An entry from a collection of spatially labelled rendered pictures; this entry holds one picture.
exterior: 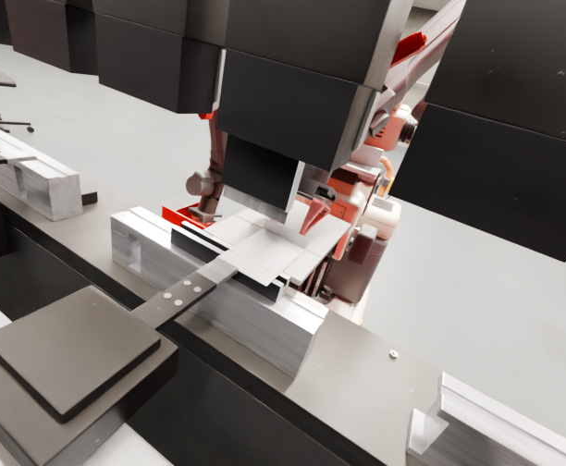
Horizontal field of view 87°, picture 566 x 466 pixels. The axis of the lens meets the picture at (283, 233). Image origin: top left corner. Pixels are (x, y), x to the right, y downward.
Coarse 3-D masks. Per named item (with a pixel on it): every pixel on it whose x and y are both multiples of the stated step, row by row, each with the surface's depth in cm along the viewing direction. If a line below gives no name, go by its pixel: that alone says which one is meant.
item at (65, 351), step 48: (96, 288) 30; (192, 288) 35; (0, 336) 22; (48, 336) 23; (96, 336) 24; (144, 336) 25; (0, 384) 20; (48, 384) 20; (96, 384) 21; (144, 384) 24; (0, 432) 19; (48, 432) 19; (96, 432) 21
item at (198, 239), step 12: (180, 228) 47; (192, 228) 48; (180, 240) 47; (192, 240) 45; (204, 240) 47; (192, 252) 46; (204, 252) 45; (216, 252) 44; (240, 276) 43; (252, 288) 43; (264, 288) 42; (276, 288) 41; (276, 300) 42
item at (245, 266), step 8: (224, 256) 43; (232, 256) 43; (232, 264) 42; (240, 264) 42; (248, 264) 42; (248, 272) 41; (256, 272) 41; (264, 272) 42; (256, 280) 40; (264, 280) 40; (272, 280) 41
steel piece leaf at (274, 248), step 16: (272, 224) 51; (256, 240) 49; (272, 240) 50; (288, 240) 51; (304, 240) 50; (240, 256) 44; (256, 256) 45; (272, 256) 46; (288, 256) 47; (272, 272) 42
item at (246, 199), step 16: (240, 144) 36; (256, 144) 35; (224, 160) 38; (240, 160) 37; (256, 160) 36; (272, 160) 35; (288, 160) 34; (224, 176) 39; (240, 176) 38; (256, 176) 37; (272, 176) 36; (288, 176) 35; (224, 192) 41; (240, 192) 40; (256, 192) 38; (272, 192) 37; (288, 192) 36; (256, 208) 40; (272, 208) 38; (288, 208) 37
